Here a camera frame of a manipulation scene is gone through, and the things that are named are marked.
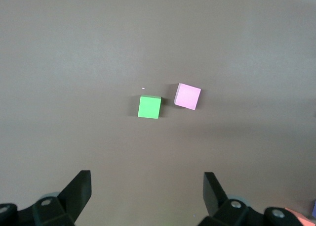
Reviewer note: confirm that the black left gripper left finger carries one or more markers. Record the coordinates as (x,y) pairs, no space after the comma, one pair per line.
(74,196)

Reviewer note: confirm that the salmon orange foam block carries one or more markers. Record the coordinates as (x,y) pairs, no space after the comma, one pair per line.
(302,219)

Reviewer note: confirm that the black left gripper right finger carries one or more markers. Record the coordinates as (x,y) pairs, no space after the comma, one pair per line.
(217,201)

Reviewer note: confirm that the periwinkle blue foam block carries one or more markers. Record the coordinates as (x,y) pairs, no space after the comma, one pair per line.
(314,208)

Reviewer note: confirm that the green foam block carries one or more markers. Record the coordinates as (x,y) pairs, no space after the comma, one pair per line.
(148,107)

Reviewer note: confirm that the pink foam block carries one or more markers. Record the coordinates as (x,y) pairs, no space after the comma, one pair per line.
(187,96)

